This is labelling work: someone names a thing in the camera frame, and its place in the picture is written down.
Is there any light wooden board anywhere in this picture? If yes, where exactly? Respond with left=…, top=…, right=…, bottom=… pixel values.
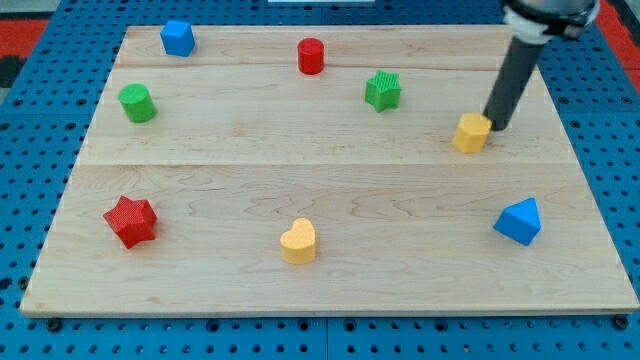
left=21, top=25, right=639, bottom=318

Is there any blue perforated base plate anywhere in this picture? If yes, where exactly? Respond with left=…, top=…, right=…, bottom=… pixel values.
left=1, top=0, right=639, bottom=359

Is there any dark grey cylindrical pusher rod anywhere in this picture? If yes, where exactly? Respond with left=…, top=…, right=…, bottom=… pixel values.
left=483, top=36, right=544, bottom=131

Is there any red star block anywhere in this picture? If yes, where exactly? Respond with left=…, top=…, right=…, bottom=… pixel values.
left=103, top=196, right=157, bottom=249

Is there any yellow heart block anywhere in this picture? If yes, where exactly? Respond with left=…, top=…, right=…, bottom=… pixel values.
left=280, top=218, right=317, bottom=265

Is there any blue cube block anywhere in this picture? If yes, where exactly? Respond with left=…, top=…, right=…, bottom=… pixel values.
left=160, top=20, right=195, bottom=57

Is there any red cylinder block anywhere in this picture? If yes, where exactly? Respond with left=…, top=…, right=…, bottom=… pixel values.
left=297, top=38, right=325, bottom=75

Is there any blue triangle block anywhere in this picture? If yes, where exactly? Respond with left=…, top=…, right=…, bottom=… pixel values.
left=493, top=197, right=542, bottom=246

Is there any green cylinder block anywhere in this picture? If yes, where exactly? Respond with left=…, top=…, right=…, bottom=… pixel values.
left=118, top=83, right=157, bottom=123

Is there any green star block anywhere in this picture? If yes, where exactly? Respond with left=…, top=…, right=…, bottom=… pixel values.
left=364, top=70, right=402, bottom=112

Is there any yellow hexagon block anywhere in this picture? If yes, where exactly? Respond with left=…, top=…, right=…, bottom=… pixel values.
left=452, top=113, right=492, bottom=154

